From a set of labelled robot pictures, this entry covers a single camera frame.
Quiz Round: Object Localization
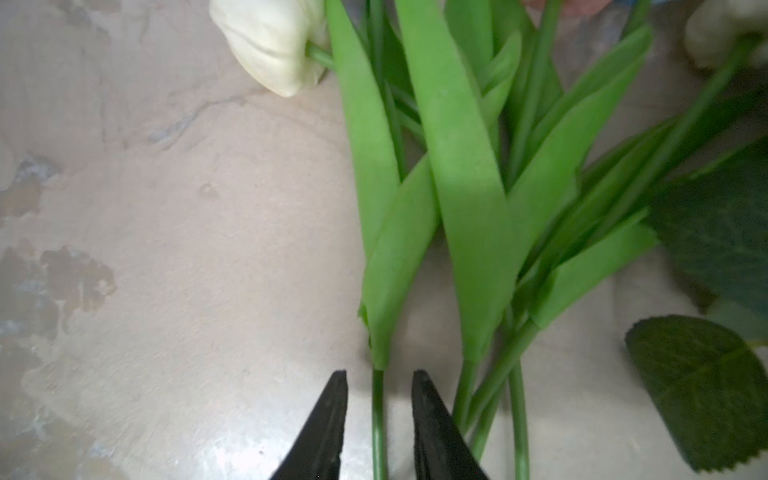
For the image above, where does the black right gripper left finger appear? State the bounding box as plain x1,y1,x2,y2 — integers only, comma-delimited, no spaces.
271,370,349,480

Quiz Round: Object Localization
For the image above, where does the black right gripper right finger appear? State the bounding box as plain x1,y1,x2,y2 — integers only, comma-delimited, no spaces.
411,370,488,480

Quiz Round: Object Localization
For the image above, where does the yellow artificial tulip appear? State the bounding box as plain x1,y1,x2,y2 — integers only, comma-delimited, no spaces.
396,1,652,425

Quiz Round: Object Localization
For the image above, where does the pink artificial tulip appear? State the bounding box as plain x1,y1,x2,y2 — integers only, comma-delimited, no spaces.
471,1,767,479

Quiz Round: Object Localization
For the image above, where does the blue-grey artificial rose bunch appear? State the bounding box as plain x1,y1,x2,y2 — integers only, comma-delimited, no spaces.
624,138,767,473

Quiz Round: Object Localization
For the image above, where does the white artificial tulip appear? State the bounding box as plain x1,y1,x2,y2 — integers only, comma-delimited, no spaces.
208,0,391,480

